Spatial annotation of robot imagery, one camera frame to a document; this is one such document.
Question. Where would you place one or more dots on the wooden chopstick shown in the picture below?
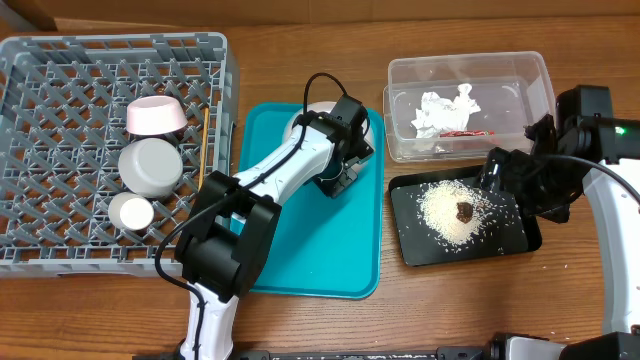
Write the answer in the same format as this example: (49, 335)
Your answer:
(204, 147)

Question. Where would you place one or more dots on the clear plastic bin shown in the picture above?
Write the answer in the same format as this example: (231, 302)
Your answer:
(513, 90)

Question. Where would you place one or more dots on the large white round plate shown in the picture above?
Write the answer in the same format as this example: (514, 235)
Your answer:
(327, 106)

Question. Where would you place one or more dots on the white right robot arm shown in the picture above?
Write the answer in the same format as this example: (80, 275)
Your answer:
(596, 157)

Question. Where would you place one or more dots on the brown food scrap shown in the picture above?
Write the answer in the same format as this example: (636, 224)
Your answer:
(465, 212)

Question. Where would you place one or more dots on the white napkin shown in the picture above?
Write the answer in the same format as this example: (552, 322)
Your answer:
(437, 115)

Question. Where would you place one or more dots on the grey plastic dish rack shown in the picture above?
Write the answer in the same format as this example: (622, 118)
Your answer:
(63, 126)

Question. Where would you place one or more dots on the pink bowl with rice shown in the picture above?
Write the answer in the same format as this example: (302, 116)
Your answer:
(155, 115)

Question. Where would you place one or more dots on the teal plastic tray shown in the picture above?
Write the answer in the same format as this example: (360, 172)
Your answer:
(331, 247)

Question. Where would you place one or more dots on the grey shallow bowl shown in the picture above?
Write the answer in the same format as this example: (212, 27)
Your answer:
(150, 167)

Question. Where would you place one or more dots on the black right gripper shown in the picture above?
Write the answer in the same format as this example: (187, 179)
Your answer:
(500, 167)

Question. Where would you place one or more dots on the white paper cup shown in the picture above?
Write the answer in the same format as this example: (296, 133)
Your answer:
(130, 211)

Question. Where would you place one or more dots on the black plastic tray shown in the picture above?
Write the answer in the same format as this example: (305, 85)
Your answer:
(507, 232)

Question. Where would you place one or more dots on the pile of rice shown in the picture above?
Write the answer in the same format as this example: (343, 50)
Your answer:
(437, 210)

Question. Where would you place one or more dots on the red snack wrapper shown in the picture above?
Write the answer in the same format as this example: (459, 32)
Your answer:
(466, 133)

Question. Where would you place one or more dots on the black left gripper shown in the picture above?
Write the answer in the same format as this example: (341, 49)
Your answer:
(337, 186)

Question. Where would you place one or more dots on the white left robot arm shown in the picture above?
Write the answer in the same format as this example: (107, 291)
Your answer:
(224, 244)

